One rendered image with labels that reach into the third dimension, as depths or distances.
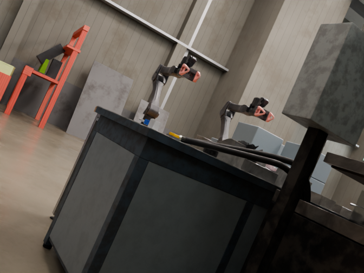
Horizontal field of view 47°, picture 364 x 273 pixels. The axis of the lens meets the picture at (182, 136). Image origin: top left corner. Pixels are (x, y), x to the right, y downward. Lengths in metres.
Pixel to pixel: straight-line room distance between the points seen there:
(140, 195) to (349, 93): 0.93
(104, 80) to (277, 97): 4.48
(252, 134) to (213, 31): 7.21
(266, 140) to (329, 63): 3.55
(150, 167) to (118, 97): 8.81
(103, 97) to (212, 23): 3.79
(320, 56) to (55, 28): 9.30
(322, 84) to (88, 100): 8.89
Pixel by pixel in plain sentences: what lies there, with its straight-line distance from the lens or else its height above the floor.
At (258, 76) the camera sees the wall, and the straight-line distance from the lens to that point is 10.98.
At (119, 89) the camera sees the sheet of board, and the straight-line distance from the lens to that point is 10.58.
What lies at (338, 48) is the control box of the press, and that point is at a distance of 1.71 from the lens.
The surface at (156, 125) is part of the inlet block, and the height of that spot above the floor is 0.83.
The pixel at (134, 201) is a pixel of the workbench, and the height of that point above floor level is 0.49.
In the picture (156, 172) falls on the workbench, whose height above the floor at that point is 0.64.
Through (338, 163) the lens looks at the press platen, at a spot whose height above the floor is 1.00.
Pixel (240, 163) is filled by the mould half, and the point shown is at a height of 0.83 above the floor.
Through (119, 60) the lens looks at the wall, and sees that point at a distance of 10.98.
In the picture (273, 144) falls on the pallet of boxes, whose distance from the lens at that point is 5.27.
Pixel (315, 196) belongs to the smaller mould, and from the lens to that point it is 2.92.
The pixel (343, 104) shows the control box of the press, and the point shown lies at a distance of 1.75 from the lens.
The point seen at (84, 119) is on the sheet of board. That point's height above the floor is 0.44.
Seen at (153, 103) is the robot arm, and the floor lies 0.97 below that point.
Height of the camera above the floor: 0.78
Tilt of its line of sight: 1 degrees up
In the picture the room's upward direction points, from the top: 24 degrees clockwise
